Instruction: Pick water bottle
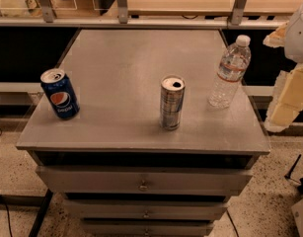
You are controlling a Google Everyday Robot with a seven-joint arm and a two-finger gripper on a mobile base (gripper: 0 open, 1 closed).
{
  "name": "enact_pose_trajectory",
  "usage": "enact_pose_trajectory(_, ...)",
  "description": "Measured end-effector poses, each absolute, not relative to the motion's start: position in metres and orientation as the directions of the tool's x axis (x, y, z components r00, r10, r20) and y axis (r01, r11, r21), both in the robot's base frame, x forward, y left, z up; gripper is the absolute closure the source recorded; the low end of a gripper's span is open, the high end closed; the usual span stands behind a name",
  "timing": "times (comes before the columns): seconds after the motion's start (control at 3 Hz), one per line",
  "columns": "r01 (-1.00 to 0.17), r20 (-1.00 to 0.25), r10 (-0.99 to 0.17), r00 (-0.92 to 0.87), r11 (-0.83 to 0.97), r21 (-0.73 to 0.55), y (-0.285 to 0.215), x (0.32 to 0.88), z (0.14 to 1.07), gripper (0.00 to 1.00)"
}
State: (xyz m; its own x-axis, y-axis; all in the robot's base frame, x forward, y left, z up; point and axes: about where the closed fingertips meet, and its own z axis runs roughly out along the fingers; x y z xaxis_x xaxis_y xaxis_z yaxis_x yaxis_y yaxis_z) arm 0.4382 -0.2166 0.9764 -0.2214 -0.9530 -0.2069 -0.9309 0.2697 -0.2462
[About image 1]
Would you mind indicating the middle grey drawer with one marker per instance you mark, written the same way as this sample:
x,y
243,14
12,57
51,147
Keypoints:
x,y
145,209

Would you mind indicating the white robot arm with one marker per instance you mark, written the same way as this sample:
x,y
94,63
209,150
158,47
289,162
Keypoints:
x,y
287,95

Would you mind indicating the blue Pepsi can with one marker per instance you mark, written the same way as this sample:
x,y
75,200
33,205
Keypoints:
x,y
60,93

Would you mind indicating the foam-padded gripper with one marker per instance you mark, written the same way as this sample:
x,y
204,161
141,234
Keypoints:
x,y
298,39

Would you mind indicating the bottom grey drawer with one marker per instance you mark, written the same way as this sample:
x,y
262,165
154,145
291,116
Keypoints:
x,y
148,228

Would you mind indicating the black antenna device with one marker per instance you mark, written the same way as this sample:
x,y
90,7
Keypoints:
x,y
289,175

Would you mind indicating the silver Red Bull can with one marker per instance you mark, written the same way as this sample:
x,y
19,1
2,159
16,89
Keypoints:
x,y
171,101

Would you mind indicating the clear plastic water bottle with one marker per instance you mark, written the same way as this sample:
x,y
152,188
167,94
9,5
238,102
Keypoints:
x,y
232,67

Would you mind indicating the grey drawer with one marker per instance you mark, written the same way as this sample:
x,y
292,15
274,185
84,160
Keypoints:
x,y
148,228
145,209
143,180

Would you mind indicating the metal railing with posts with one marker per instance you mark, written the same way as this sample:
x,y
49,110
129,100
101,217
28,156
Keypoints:
x,y
114,13

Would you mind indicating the top grey drawer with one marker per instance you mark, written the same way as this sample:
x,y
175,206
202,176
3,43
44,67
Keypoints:
x,y
143,180

